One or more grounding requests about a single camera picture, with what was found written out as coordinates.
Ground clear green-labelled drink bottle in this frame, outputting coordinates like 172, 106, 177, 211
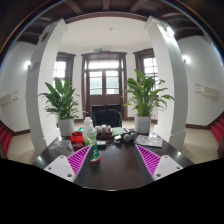
82, 116, 102, 164

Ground red carpeted staircase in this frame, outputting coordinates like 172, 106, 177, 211
210, 113, 224, 144
0, 121, 14, 156

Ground white wall radiator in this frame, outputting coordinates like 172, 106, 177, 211
0, 91, 19, 106
195, 83, 222, 99

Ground printed brochure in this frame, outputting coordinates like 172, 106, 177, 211
134, 134, 164, 148

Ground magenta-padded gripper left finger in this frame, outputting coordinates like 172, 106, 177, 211
43, 143, 94, 186

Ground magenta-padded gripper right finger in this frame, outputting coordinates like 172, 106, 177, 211
134, 144, 184, 187

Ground green notebook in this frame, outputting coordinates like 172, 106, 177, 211
111, 126, 125, 137

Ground black chair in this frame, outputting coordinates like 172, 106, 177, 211
91, 106, 123, 128

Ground black power adapter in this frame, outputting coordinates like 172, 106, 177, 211
96, 139, 108, 148

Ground bushy plant in white pot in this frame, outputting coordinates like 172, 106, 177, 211
38, 77, 81, 137

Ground red box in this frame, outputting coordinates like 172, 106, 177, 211
69, 130, 86, 144

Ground grey headphones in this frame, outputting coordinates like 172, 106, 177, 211
122, 131, 138, 143

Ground tall plant in white pot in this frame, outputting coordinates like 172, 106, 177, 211
122, 68, 175, 135

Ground brown-framed window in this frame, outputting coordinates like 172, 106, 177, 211
133, 48, 159, 83
53, 51, 77, 89

